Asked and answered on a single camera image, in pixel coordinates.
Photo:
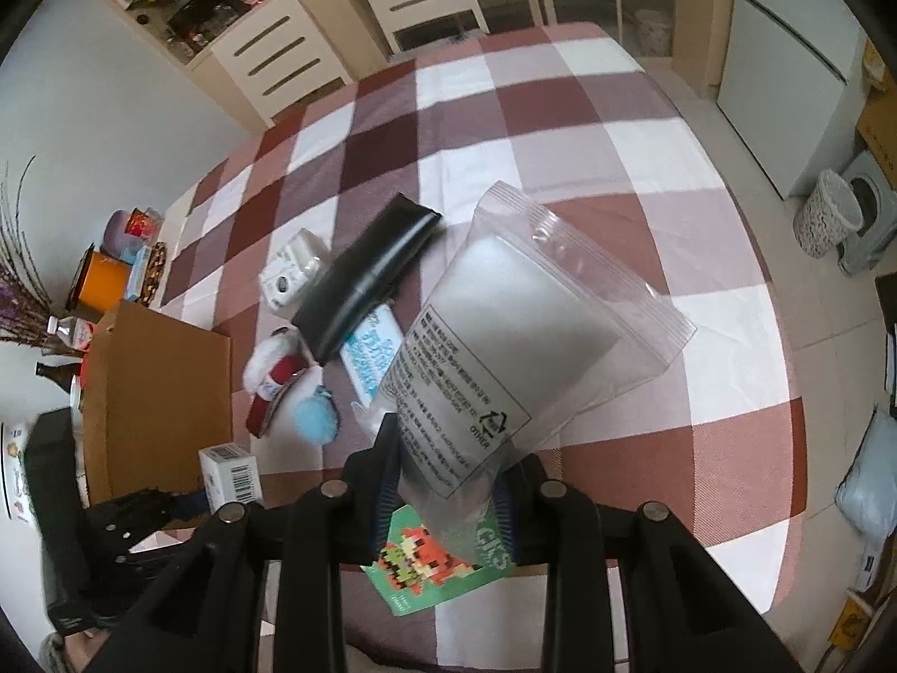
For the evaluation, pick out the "white instant camera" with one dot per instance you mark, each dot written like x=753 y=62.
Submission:
x=291 y=270

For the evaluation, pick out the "purple container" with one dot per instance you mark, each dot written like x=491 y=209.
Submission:
x=130 y=231

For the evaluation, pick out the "brown glass bottle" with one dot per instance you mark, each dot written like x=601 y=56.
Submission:
x=59 y=375

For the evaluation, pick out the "blue snack box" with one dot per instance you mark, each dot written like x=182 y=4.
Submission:
x=144 y=273

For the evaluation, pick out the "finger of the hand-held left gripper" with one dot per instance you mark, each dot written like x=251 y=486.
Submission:
x=151 y=515

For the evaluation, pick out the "pale blue pillow bag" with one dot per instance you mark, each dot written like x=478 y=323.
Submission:
x=872 y=498

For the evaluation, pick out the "cream cabinet with drawers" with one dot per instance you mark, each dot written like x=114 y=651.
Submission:
x=280 y=49

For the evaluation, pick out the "orange box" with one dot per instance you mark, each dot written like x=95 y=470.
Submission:
x=101 y=284

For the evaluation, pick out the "blue pompom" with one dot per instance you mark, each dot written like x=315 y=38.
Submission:
x=317 y=417

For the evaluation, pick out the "checked tablecloth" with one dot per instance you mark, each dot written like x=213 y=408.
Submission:
x=560 y=154

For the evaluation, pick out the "black pouch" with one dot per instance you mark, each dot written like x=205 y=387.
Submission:
x=364 y=273

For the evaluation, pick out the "red santa plush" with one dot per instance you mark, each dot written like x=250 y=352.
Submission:
x=277 y=364

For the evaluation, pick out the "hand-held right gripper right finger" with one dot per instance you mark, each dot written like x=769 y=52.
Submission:
x=506 y=515

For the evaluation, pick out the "grey plastic appliance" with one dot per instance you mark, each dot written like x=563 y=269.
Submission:
x=872 y=231

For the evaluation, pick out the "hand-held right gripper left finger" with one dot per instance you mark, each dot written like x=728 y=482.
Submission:
x=383 y=519

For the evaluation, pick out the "brown carton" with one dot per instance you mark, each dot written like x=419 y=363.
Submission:
x=879 y=119

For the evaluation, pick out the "yellow sign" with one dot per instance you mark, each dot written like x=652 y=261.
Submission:
x=849 y=622

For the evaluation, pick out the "blue and white packet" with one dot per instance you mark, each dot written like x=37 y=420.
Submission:
x=370 y=354

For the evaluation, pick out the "person's left hand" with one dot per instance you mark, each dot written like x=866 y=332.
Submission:
x=77 y=653

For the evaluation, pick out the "green pixel print packet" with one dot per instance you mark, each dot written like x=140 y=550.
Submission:
x=413 y=568

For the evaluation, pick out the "cardboard box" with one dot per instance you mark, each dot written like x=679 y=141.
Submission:
x=161 y=392

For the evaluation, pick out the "patterned waste basket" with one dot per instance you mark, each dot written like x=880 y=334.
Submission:
x=823 y=224

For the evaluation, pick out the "small white barcode box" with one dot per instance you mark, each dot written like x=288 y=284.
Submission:
x=231 y=470

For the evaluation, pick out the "clear plastic zip bag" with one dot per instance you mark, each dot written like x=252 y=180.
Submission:
x=504 y=308

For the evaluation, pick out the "dried branches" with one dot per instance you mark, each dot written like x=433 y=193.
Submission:
x=21 y=308

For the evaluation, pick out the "plastic bottle with pink label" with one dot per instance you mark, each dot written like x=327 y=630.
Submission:
x=73 y=333

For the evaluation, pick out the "white refrigerator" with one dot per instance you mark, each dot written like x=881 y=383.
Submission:
x=778 y=70

